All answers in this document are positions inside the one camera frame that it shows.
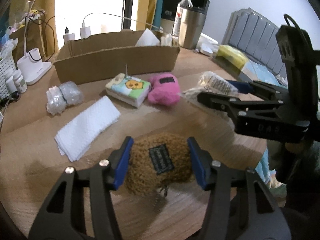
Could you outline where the black smartphone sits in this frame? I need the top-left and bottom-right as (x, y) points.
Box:
(211, 56), (251, 82)

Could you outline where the white cloth towel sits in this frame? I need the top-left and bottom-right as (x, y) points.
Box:
(135, 29), (160, 47)
(55, 96), (120, 162)

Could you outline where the white computer mouse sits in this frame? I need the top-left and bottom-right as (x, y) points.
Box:
(200, 43), (213, 56)

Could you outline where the clear bag of items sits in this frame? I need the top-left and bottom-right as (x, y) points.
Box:
(180, 71), (238, 103)

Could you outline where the white plastic basket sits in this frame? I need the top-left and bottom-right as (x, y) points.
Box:
(0, 53), (17, 100)

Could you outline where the plastic water bottle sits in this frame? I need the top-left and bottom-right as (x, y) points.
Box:
(172, 0), (193, 37)

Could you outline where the black monitor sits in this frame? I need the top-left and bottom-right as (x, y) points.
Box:
(161, 0), (210, 21)

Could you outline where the steel travel tumbler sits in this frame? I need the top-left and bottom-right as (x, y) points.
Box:
(178, 8), (206, 50)

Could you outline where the white charger with black cable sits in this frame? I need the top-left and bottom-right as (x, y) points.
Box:
(26, 15), (75, 62)

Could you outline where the brown plush pouch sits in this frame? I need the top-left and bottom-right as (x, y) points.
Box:
(123, 132), (195, 213)

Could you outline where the pink plush pouch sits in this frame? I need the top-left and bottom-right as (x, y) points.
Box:
(148, 73), (181, 107)

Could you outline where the brown cardboard box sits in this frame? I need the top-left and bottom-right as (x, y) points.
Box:
(54, 30), (180, 85)

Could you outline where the grey bed headboard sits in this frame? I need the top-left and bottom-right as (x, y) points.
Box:
(222, 8), (287, 78)

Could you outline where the bubble wrap bundle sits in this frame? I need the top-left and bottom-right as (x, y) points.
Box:
(46, 81), (84, 116)

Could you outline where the yellow curtain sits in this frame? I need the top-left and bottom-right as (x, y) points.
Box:
(136, 0), (157, 30)

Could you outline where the white desk lamp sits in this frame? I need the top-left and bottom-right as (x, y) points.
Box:
(17, 0), (52, 85)

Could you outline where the cartoon tissue pack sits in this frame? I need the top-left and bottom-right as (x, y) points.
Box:
(105, 73), (151, 108)

